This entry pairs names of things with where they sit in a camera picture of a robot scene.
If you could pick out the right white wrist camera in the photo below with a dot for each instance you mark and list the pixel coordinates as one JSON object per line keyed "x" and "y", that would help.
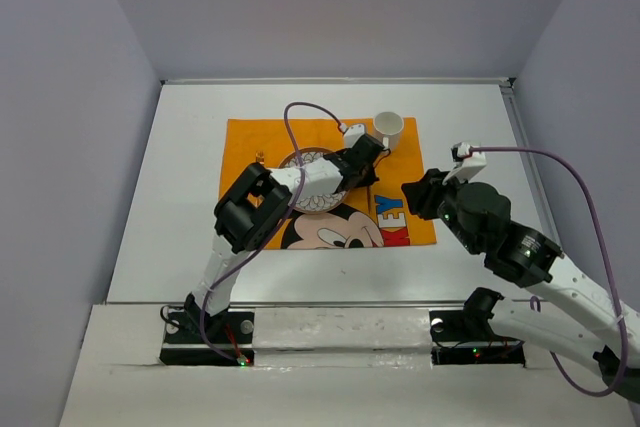
{"x": 468, "y": 162}

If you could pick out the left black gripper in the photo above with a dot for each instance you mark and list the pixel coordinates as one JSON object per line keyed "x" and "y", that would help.
{"x": 368, "y": 180}

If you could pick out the floral patterned plate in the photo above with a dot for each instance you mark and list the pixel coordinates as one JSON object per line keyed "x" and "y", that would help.
{"x": 315, "y": 199}

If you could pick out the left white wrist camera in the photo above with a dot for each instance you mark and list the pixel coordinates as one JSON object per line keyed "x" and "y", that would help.
{"x": 351, "y": 133}

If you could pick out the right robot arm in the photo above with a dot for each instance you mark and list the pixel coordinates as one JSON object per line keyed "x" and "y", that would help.
{"x": 599, "y": 335}

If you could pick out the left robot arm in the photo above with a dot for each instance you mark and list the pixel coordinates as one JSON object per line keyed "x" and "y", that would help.
{"x": 252, "y": 210}

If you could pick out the white ceramic mug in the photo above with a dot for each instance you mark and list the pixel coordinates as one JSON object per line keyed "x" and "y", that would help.
{"x": 387, "y": 128}

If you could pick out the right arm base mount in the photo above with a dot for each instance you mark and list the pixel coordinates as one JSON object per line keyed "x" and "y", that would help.
{"x": 454, "y": 344}

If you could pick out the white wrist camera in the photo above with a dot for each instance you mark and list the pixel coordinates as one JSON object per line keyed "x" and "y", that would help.
{"x": 468, "y": 162}
{"x": 351, "y": 133}

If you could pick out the copper fork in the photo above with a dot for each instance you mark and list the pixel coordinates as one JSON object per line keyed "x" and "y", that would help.
{"x": 259, "y": 158}

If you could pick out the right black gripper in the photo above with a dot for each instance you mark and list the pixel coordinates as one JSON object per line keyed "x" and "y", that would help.
{"x": 422, "y": 194}

